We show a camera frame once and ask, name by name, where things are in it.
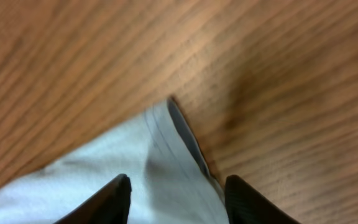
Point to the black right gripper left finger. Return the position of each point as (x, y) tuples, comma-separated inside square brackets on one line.
[(109, 205)]

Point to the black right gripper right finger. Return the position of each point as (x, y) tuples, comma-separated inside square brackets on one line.
[(245, 205)]

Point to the light blue printed t-shirt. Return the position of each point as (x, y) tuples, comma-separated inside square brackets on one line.
[(170, 180)]

